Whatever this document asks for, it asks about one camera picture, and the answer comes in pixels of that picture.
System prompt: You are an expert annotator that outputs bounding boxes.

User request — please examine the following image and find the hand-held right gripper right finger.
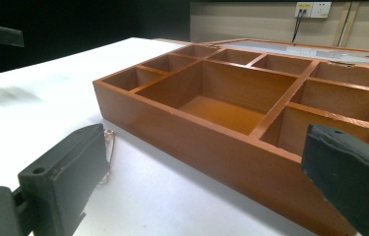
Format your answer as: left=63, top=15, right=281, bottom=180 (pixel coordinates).
left=300, top=123, right=369, bottom=236

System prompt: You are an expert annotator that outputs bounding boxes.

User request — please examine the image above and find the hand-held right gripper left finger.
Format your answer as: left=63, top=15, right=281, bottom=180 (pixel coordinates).
left=17, top=123, right=111, bottom=236

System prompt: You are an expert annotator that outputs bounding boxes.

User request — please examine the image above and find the thin rose gold chain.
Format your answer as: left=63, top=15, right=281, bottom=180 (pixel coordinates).
left=96, top=129, right=117, bottom=187

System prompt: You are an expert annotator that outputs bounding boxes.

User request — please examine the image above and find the wooden compartment box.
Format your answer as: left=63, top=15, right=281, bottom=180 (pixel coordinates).
left=92, top=37, right=369, bottom=236

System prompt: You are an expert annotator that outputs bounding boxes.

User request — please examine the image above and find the black cable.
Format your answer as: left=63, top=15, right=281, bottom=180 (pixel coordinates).
left=292, top=9, right=307, bottom=43
left=291, top=9, right=303, bottom=43

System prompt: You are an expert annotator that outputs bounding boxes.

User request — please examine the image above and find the white wall socket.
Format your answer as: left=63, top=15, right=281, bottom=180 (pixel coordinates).
left=294, top=1, right=333, bottom=20

